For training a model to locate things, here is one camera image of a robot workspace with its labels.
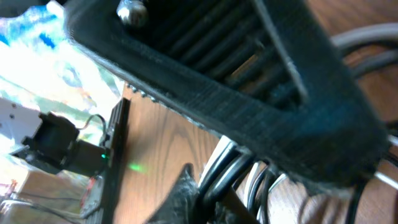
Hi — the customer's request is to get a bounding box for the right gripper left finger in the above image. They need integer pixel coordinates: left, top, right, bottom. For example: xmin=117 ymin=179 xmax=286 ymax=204
xmin=146 ymin=163 xmax=258 ymax=224

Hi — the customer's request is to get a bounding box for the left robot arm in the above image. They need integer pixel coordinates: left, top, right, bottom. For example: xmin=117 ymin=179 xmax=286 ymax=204
xmin=1 ymin=98 xmax=131 ymax=223

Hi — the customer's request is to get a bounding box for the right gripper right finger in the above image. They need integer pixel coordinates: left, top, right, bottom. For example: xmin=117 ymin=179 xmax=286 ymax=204
xmin=65 ymin=0 xmax=389 ymax=189

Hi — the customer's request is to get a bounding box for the white usb cable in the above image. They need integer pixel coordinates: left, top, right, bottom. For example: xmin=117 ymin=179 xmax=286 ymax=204
xmin=198 ymin=133 xmax=398 ymax=224

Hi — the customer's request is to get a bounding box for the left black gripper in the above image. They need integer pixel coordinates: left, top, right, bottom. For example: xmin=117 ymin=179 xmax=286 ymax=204
xmin=21 ymin=98 xmax=131 ymax=224

